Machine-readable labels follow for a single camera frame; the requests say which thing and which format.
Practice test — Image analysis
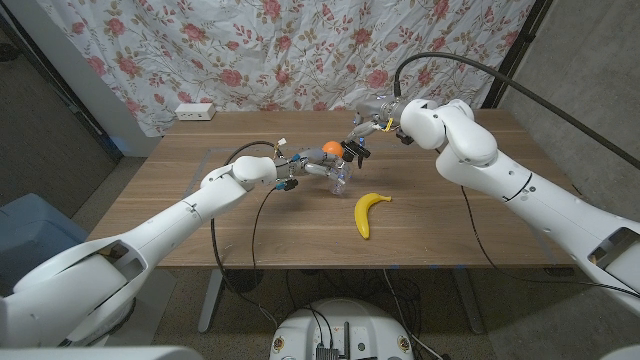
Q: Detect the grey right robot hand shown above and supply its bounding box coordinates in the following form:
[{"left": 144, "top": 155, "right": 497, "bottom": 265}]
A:
[{"left": 348, "top": 94, "right": 409, "bottom": 145}]

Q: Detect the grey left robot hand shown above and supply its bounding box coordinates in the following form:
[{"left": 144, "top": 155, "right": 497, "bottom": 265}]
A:
[{"left": 287, "top": 146, "right": 354, "bottom": 181}]

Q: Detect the clear spray bottle black nozzle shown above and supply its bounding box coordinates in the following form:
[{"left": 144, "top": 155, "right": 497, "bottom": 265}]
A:
[{"left": 329, "top": 139, "right": 372, "bottom": 196}]

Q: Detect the yellow toy banana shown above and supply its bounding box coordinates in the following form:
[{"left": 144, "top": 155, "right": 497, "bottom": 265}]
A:
[{"left": 353, "top": 192, "right": 393, "bottom": 241}]

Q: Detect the floral backdrop cloth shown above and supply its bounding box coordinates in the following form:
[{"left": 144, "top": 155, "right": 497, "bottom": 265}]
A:
[{"left": 37, "top": 0, "right": 536, "bottom": 137}]

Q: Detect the white power strip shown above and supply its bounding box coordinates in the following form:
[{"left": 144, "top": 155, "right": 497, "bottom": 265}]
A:
[{"left": 174, "top": 102, "right": 217, "bottom": 122}]

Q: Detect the black round table foot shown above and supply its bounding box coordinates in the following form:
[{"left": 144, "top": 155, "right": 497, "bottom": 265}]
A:
[{"left": 222, "top": 268, "right": 265, "bottom": 295}]

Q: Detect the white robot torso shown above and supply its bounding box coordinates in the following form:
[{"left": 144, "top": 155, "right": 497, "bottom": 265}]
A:
[{"left": 269, "top": 298, "right": 415, "bottom": 360}]

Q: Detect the black backdrop stand pole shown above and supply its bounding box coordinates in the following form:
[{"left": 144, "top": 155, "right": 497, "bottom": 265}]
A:
[{"left": 482, "top": 0, "right": 554, "bottom": 110}]

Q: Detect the white table leg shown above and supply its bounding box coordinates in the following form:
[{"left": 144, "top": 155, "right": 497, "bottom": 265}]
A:
[{"left": 197, "top": 268, "right": 226, "bottom": 335}]

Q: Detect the grey table leg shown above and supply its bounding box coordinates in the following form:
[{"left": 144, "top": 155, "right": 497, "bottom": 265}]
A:
[{"left": 452, "top": 268, "right": 486, "bottom": 335}]

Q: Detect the black slanted bar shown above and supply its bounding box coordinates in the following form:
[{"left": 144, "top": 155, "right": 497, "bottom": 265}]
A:
[{"left": 0, "top": 14, "right": 124, "bottom": 164}]

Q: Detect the white slanted panel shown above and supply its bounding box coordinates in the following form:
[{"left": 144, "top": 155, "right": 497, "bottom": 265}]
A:
[{"left": 4, "top": 0, "right": 161, "bottom": 158}]

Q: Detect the blue bin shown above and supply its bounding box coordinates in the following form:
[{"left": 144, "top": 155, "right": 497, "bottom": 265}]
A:
[{"left": 0, "top": 193, "right": 90, "bottom": 296}]

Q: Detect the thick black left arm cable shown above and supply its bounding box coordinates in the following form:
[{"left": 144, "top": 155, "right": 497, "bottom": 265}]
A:
[{"left": 208, "top": 140, "right": 280, "bottom": 327}]

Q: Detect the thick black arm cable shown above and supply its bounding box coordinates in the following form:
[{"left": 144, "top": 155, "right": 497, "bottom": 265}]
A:
[
  {"left": 208, "top": 140, "right": 280, "bottom": 327},
  {"left": 393, "top": 51, "right": 640, "bottom": 170}
]

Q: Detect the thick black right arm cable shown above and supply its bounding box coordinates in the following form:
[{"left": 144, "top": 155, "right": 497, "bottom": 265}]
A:
[{"left": 393, "top": 51, "right": 640, "bottom": 170}]

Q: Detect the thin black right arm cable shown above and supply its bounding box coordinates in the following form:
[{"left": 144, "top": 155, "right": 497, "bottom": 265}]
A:
[{"left": 458, "top": 184, "right": 640, "bottom": 301}]

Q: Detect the white floor cable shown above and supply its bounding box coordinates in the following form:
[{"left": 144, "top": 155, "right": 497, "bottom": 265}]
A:
[{"left": 382, "top": 268, "right": 444, "bottom": 360}]

